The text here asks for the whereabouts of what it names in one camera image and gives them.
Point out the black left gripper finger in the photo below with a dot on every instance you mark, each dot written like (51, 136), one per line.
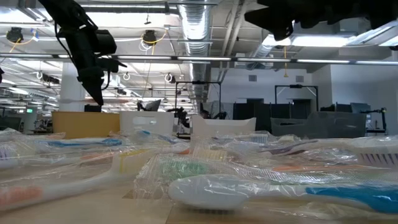
(94, 88)

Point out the green toothbrush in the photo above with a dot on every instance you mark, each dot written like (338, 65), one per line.
(183, 168)

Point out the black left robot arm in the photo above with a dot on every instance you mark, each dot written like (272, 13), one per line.
(62, 12)

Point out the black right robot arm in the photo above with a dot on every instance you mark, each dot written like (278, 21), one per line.
(342, 9)

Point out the white pillar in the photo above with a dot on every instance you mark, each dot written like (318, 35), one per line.
(70, 93)

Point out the yellow plastic bin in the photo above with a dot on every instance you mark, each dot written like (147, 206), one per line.
(84, 124)

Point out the background computer monitor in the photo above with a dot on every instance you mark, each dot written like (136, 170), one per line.
(154, 105)

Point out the black ceiling device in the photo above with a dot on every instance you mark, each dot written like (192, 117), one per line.
(14, 34)
(150, 37)

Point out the narrow white plastic bin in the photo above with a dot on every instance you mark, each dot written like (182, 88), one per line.
(161, 124)

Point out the dark office partition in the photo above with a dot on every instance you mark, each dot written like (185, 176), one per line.
(248, 109)

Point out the brown plastic bin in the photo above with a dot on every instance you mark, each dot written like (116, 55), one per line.
(326, 126)

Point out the wide white plastic bin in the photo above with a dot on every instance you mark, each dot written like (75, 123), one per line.
(224, 127)

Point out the black background stand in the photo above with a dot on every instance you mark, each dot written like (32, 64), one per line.
(384, 119)

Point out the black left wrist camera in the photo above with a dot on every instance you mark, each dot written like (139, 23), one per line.
(106, 42)

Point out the black gantry frame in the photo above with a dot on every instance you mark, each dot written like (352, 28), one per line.
(295, 85)
(186, 82)

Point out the silver ventilation duct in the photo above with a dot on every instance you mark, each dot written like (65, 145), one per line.
(196, 31)

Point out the long ceiling light rail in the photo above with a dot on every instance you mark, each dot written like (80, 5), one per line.
(202, 58)

